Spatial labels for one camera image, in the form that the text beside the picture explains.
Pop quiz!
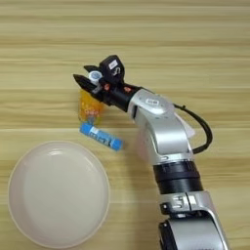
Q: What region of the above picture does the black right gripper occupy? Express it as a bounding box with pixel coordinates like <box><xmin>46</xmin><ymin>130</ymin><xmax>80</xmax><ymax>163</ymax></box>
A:
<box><xmin>72</xmin><ymin>64</ymin><xmax>143</xmax><ymax>113</ymax></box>

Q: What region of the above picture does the orange juice bottle white cap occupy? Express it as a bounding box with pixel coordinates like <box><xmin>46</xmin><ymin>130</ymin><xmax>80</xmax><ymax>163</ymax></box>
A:
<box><xmin>77</xmin><ymin>69</ymin><xmax>105</xmax><ymax>127</ymax></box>

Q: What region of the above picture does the cream round plate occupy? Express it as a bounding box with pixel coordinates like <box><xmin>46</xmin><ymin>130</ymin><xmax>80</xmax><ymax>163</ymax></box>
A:
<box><xmin>8</xmin><ymin>140</ymin><xmax>111</xmax><ymax>250</ymax></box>

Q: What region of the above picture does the small black box white label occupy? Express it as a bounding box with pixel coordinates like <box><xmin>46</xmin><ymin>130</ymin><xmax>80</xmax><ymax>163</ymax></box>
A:
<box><xmin>99</xmin><ymin>55</ymin><xmax>127</xmax><ymax>85</ymax></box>

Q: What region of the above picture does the blue small packet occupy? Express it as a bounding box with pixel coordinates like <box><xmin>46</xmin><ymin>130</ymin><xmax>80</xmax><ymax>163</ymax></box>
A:
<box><xmin>79</xmin><ymin>122</ymin><xmax>125</xmax><ymax>152</ymax></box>

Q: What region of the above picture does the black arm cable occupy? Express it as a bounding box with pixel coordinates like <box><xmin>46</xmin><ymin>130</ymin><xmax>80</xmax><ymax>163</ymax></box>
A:
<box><xmin>173</xmin><ymin>103</ymin><xmax>214</xmax><ymax>155</ymax></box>

